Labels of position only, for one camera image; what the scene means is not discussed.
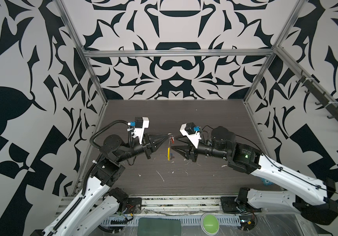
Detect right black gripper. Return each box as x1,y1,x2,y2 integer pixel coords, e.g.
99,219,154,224
172,132,231,162

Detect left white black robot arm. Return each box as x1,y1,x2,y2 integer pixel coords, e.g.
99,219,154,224
32,117,172,236

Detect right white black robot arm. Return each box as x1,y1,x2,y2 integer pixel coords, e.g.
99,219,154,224
172,124,338,225

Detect green round button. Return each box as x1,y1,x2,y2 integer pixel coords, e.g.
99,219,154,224
200,213,220,236

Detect dark green pad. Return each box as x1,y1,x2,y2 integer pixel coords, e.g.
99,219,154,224
137,218,181,236

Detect blue connector block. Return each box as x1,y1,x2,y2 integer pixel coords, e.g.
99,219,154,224
261,178,273,185

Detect small circuit board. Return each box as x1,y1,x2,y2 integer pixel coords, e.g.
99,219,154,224
238,214,258,232

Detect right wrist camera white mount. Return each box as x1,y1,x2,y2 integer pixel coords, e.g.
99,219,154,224
180,123,201,148

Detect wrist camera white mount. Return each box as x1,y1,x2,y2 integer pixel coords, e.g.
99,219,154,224
180,123,201,148
127,117,149,144

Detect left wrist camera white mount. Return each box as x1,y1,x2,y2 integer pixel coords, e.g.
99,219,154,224
127,117,149,144

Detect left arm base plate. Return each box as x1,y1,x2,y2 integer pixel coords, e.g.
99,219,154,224
119,197,142,214

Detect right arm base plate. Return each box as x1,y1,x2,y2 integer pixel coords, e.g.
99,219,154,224
220,196,261,214

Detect white slotted cable duct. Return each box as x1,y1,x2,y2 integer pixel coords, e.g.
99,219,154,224
98,215,240,227

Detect black wall hook rack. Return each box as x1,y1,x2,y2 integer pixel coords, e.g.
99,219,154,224
295,70,338,122

